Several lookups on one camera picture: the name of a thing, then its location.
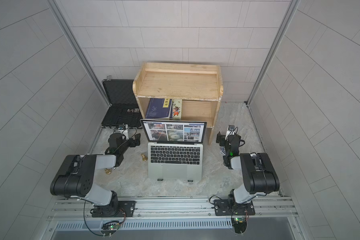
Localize silver laptop computer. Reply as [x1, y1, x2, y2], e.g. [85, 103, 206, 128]
[141, 119, 207, 182]

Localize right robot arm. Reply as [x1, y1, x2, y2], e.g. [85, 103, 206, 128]
[216, 131, 280, 210]

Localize small card box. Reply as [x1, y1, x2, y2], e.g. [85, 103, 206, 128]
[221, 147, 227, 156]

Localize open black tool case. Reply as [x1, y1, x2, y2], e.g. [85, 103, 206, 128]
[101, 79, 142, 129]

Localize blue book with yellow label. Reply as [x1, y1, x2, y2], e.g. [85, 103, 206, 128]
[145, 98, 172, 120]

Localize illustrated book with warrior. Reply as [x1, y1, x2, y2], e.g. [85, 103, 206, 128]
[170, 99, 183, 120]

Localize wooden two-tier shelf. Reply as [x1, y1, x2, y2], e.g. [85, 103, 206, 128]
[133, 63, 224, 144]

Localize right controller circuit board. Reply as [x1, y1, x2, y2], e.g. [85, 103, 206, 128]
[231, 218, 248, 234]

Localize controller circuit board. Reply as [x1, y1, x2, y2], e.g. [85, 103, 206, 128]
[101, 221, 121, 235]
[231, 218, 248, 234]

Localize left controller circuit board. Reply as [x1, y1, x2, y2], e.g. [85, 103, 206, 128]
[101, 221, 121, 235]

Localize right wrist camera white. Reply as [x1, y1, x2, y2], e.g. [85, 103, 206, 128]
[225, 125, 236, 140]

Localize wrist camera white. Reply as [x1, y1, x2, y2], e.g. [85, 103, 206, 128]
[225, 125, 236, 140]
[117, 125, 130, 140]

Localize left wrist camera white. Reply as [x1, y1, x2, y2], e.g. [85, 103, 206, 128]
[117, 125, 130, 140]

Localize aluminium mounting rail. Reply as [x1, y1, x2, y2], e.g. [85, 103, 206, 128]
[46, 196, 299, 223]

